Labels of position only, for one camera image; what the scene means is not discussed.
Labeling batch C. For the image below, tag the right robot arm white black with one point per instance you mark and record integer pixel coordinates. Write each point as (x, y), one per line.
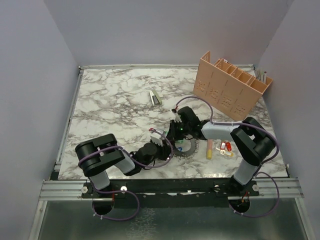
(256, 145)

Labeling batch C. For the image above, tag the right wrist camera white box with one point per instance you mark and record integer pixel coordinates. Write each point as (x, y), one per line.
(177, 118)

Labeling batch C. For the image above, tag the beige stapler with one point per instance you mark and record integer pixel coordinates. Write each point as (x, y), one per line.
(155, 98)

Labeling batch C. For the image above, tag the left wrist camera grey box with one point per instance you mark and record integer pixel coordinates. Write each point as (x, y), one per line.
(157, 136)

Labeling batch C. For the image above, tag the peach compartment organizer box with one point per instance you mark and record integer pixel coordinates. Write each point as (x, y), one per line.
(228, 88)

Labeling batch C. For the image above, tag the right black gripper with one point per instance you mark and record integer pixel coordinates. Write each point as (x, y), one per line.
(172, 130)

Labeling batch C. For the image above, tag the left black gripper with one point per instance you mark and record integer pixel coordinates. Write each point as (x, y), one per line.
(165, 150)

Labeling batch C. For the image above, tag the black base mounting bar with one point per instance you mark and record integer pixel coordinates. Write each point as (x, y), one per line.
(169, 193)

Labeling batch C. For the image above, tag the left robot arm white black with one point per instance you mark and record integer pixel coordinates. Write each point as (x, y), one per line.
(96, 155)

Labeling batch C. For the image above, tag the pens behind organizer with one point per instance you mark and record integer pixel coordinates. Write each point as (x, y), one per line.
(261, 75)

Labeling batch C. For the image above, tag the yellow pink marker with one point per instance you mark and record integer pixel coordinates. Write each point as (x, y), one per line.
(209, 149)

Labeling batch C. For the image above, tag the aluminium table frame rail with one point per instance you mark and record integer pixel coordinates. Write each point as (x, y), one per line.
(69, 116)

